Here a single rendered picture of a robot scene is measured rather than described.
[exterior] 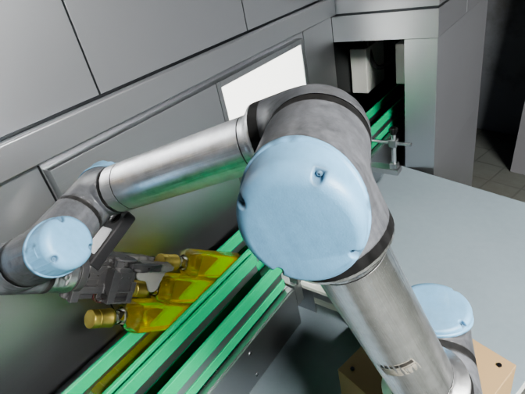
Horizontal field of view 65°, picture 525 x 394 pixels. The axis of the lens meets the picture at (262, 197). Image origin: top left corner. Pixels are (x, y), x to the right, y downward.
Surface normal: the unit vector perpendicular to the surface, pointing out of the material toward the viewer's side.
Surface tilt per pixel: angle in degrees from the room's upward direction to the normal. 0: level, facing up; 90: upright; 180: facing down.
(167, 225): 90
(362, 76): 90
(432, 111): 90
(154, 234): 90
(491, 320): 0
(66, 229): 68
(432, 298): 3
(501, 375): 5
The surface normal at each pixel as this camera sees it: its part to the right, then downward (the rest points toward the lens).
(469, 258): -0.18, -0.84
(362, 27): -0.58, 0.52
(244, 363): 0.80, 0.18
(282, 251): -0.28, 0.50
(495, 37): -0.77, 0.45
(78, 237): 0.81, -0.32
